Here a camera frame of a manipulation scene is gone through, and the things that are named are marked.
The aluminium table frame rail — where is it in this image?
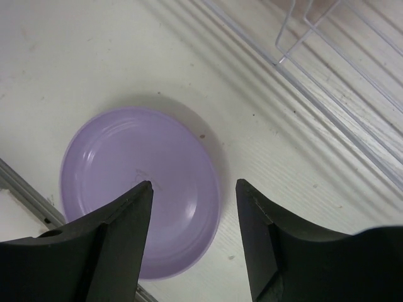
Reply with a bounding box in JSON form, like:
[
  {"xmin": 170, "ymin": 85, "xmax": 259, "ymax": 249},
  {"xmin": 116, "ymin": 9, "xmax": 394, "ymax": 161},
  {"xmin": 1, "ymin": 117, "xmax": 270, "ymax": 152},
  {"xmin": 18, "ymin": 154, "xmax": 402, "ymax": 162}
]
[{"xmin": 0, "ymin": 157, "xmax": 158, "ymax": 302}]

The purple plastic plate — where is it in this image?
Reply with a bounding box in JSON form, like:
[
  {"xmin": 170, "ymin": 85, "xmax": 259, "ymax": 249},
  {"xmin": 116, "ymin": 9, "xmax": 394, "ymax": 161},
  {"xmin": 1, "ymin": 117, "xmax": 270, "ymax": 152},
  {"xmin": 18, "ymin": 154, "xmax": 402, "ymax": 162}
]
[{"xmin": 60, "ymin": 106, "xmax": 221, "ymax": 280}]

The white wire dish rack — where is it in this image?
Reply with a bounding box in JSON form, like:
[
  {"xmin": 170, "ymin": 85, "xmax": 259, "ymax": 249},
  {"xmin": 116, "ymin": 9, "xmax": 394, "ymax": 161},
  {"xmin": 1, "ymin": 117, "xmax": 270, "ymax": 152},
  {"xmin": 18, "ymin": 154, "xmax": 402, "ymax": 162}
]
[{"xmin": 205, "ymin": 1, "xmax": 402, "ymax": 187}]

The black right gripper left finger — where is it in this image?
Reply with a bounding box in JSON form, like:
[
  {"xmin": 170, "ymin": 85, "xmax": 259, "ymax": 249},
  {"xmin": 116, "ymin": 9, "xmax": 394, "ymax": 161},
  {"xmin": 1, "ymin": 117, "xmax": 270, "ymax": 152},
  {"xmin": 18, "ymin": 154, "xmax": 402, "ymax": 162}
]
[{"xmin": 0, "ymin": 180, "xmax": 154, "ymax": 302}]

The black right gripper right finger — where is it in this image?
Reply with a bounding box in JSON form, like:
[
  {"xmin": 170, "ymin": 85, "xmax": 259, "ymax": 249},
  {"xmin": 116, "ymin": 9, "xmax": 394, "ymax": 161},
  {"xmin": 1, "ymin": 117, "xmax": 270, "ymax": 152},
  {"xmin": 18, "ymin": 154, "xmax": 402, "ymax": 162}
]
[{"xmin": 236, "ymin": 179, "xmax": 402, "ymax": 301}]

